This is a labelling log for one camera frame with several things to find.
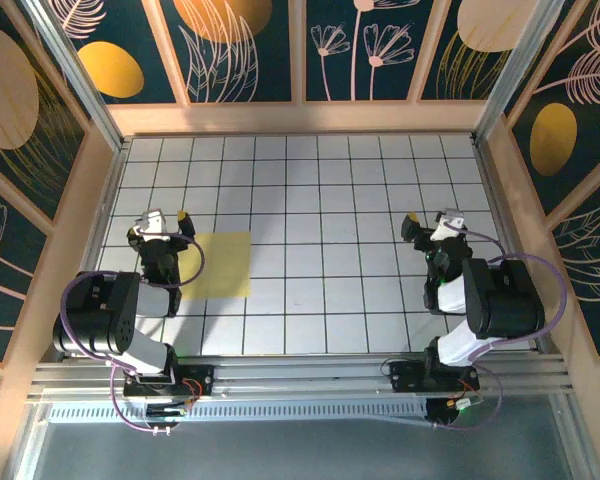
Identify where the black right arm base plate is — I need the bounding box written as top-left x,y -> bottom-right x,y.
388,359 -> 481,394

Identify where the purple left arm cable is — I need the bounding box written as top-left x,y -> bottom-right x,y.
61,230 -> 206,435

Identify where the yellow paper sheet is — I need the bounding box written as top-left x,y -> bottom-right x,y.
178,231 -> 253,301

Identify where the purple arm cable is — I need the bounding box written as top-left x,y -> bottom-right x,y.
61,230 -> 206,435
432,227 -> 569,431

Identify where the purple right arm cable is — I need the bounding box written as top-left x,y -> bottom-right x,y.
432,227 -> 569,431

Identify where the white slotted cable duct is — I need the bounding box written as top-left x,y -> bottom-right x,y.
47,402 -> 431,424

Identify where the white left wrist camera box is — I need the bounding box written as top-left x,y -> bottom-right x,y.
138,208 -> 172,244

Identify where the aluminium side rail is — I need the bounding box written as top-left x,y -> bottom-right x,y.
54,139 -> 131,361
472,138 -> 552,354

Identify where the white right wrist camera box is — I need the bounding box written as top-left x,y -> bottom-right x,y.
431,208 -> 467,242

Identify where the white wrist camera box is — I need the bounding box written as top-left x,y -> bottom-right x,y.
138,208 -> 172,244
431,208 -> 467,242

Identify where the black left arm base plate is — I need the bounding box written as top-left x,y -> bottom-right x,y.
123,363 -> 215,399

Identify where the black controller board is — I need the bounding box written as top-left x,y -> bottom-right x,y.
144,402 -> 189,421
426,397 -> 484,429

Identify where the aluminium corner post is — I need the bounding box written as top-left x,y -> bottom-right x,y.
471,0 -> 565,145
22,0 -> 127,151

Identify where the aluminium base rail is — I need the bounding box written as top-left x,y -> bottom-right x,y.
27,352 -> 576,401

